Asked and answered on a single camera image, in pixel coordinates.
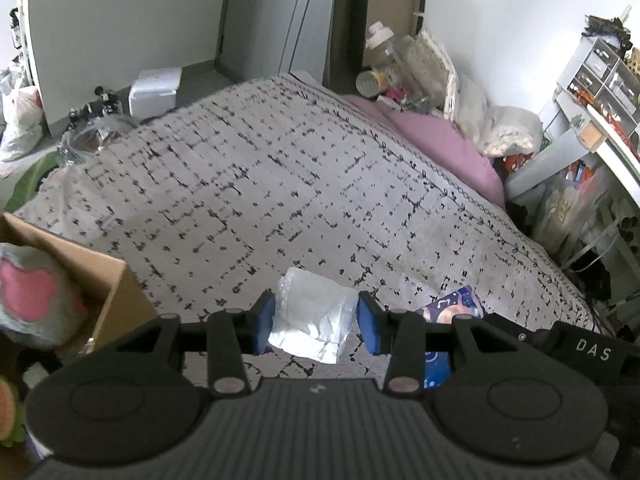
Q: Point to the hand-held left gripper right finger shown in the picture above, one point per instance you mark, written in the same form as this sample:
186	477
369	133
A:
367	327

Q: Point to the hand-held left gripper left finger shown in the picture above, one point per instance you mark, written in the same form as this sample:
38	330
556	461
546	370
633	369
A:
264	322

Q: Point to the white tissue pack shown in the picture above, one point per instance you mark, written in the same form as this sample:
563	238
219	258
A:
315	315

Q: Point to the brown cardboard box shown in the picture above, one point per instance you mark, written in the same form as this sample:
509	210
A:
115	300

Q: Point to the watermelon slice plush toy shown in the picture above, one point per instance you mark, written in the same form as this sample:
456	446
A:
10	410

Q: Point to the blue printed packet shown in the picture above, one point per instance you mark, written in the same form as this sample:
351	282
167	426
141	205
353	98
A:
457	305

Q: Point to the grey black-patterned bedspread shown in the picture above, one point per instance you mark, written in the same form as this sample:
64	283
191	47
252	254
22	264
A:
250	185

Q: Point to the pink pillow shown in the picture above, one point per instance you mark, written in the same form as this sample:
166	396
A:
440	145

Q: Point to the white desk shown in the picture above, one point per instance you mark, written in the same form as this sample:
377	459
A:
550	160

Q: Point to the grey pink paw plush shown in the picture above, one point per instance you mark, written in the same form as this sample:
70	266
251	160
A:
30	290

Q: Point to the cream plastic bag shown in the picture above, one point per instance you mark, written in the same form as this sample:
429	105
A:
505	130

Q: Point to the tin can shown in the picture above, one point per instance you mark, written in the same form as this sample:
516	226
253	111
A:
371	83

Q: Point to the clear plastic bag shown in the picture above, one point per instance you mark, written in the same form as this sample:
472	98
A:
100	137

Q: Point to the white box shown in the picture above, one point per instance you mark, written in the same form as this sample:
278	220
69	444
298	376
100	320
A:
155	90

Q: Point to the clear patterned packaging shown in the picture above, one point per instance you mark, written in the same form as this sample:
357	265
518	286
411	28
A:
427	70

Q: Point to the black roller skates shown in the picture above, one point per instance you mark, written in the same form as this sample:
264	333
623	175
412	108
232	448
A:
97	107

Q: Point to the green leaf cartoon mat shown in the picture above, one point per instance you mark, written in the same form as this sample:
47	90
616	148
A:
30	180

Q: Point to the clear plastic bottle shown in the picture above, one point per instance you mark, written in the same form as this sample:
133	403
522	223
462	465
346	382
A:
380	45

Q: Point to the grey drawer organizer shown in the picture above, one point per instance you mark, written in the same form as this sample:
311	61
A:
597	67

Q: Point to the grey wardrobe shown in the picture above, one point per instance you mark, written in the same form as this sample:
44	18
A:
280	15

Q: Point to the dark framed board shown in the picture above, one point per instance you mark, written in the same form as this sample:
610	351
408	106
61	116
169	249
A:
350	20

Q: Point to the white plastic bag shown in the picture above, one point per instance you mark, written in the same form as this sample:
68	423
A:
22	125

